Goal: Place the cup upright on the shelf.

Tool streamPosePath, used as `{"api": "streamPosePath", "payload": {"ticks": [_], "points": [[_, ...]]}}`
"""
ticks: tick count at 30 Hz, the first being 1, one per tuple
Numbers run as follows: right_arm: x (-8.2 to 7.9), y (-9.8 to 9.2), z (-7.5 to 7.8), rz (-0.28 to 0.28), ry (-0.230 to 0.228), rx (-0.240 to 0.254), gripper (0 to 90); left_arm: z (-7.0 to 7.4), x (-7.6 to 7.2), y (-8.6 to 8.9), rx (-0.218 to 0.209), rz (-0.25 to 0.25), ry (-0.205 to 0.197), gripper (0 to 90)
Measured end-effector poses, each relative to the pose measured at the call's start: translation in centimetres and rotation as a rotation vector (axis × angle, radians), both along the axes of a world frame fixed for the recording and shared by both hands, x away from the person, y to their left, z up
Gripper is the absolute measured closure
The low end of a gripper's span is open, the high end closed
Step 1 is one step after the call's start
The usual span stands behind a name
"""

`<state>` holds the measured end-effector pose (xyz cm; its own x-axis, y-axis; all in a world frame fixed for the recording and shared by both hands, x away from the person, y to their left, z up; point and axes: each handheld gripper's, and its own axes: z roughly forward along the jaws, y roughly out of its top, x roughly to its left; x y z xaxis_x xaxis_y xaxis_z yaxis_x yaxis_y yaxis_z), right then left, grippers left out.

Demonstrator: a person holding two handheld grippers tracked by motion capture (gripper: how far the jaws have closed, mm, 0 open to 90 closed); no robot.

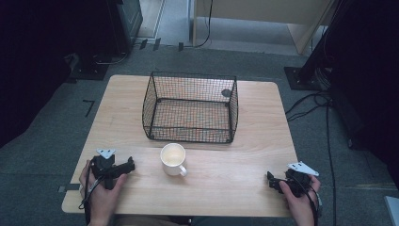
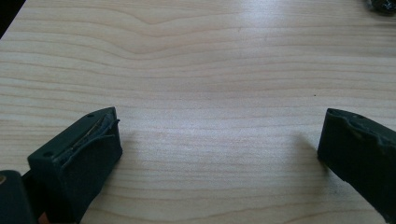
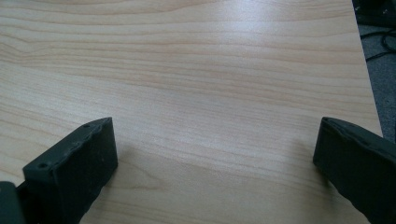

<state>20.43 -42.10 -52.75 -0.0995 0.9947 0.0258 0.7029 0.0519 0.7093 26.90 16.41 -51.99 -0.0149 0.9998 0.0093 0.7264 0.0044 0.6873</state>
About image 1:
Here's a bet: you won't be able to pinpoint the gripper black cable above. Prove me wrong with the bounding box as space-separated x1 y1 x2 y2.
77 160 105 226
293 177 320 226

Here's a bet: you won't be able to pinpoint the black floor cables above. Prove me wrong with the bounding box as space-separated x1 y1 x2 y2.
284 89 339 226

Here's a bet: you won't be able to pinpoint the light wooden furniture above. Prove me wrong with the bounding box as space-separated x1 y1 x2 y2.
190 0 335 57

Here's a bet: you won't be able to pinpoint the person's right hand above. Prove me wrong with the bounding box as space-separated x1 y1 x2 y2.
279 175 322 221

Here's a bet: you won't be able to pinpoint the white cup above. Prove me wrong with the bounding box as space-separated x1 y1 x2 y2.
160 142 188 177

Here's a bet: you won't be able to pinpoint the white flat object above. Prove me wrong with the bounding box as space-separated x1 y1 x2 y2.
383 195 399 226

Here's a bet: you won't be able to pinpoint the hanging black cable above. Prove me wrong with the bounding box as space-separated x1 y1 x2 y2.
184 0 215 49

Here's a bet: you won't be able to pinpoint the dark curtain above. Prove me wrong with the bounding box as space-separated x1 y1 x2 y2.
326 0 399 182
0 0 120 149

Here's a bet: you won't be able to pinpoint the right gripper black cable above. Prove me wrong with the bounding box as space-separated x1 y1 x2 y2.
293 177 320 226

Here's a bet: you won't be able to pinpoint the black cabinet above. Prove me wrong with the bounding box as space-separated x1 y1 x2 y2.
104 0 144 58

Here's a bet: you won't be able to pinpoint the person's left hand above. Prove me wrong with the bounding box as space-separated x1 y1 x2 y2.
78 159 129 221

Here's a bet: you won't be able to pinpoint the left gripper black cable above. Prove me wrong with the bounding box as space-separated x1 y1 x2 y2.
77 160 105 226

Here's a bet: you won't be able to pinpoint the black stand with base plate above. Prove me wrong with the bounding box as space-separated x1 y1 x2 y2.
283 0 356 92

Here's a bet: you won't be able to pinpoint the grey tape strip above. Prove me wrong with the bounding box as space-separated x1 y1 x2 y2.
57 184 81 193

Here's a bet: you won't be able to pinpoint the black wire mesh basket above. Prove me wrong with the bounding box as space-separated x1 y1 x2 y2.
141 71 239 144

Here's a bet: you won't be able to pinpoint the wristwatch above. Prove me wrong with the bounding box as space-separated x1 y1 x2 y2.
314 191 324 218

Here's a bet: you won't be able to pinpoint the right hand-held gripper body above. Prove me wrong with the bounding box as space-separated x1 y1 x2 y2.
283 161 320 199

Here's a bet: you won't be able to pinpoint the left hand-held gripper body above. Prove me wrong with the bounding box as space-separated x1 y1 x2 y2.
89 148 127 190

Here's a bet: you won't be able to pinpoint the black stand base plate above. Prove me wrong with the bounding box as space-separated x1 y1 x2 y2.
66 52 111 82

